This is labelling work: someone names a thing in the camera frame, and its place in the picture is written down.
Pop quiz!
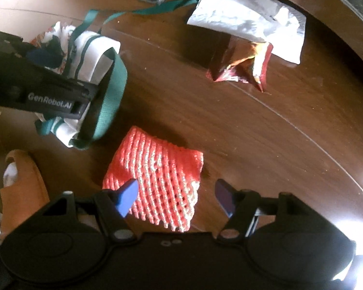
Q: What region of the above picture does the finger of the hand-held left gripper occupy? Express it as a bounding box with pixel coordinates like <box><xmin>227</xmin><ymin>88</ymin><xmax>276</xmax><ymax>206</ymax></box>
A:
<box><xmin>7</xmin><ymin>36</ymin><xmax>65</xmax><ymax>71</ymax></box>
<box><xmin>65</xmin><ymin>80</ymin><xmax>99</xmax><ymax>120</ymax></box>

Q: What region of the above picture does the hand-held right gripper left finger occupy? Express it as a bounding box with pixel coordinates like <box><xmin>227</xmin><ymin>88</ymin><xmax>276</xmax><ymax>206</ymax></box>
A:
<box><xmin>42</xmin><ymin>179</ymin><xmax>139</xmax><ymax>243</ymax></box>

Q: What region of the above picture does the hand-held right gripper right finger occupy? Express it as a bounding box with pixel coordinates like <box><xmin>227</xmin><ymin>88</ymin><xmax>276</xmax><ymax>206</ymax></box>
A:
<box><xmin>215</xmin><ymin>179</ymin><xmax>310</xmax><ymax>243</ymax></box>

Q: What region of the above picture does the red foam fruit net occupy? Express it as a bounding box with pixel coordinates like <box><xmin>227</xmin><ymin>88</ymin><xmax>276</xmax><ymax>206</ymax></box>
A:
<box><xmin>102</xmin><ymin>126</ymin><xmax>204</xmax><ymax>233</ymax></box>

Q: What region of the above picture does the white bag with green straps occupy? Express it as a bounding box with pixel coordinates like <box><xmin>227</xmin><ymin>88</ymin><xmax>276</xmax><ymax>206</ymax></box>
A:
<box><xmin>30</xmin><ymin>0</ymin><xmax>201</xmax><ymax>151</ymax></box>

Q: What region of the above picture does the white sock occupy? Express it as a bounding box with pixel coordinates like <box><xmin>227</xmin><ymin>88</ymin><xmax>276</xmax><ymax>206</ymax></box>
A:
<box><xmin>2</xmin><ymin>161</ymin><xmax>19</xmax><ymax>188</ymax></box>

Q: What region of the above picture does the brown slipper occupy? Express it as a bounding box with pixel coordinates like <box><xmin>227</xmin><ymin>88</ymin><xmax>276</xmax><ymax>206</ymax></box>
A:
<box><xmin>0</xmin><ymin>149</ymin><xmax>51</xmax><ymax>238</ymax></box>

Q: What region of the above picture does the red chip bag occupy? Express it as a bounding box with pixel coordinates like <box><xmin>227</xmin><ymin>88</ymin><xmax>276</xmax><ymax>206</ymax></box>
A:
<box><xmin>206</xmin><ymin>40</ymin><xmax>274</xmax><ymax>93</ymax></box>

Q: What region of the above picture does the white foil wrapper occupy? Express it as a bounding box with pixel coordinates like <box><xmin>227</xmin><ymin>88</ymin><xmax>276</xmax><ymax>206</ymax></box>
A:
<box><xmin>187</xmin><ymin>0</ymin><xmax>307</xmax><ymax>65</ymax></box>

